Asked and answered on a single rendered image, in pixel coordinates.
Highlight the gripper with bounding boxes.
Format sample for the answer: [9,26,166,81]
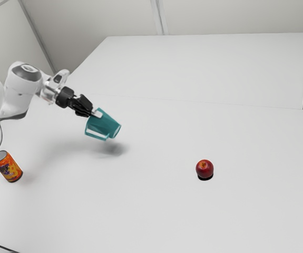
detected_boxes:
[54,86,102,119]

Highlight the teal faceted mug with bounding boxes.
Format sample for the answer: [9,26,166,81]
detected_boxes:
[84,107,122,142]

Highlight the orange soda can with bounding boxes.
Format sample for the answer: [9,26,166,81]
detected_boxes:
[0,150,24,183]

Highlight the red apple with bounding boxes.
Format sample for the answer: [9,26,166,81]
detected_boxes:
[195,159,214,179]

